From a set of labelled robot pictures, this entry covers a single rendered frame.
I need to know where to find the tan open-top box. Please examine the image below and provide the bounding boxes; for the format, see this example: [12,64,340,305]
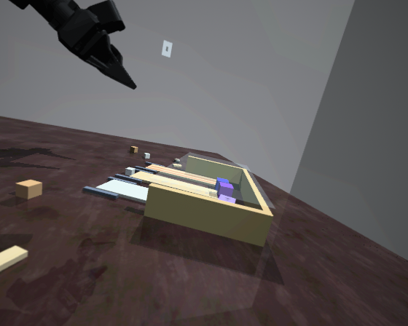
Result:
[144,152,275,247]

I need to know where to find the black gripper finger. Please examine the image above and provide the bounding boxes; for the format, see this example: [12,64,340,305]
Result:
[101,53,137,90]
[78,30,132,84]

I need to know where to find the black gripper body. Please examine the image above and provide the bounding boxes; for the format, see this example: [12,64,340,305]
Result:
[47,0,104,57]

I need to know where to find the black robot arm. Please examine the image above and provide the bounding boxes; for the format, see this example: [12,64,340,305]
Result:
[9,0,126,34]

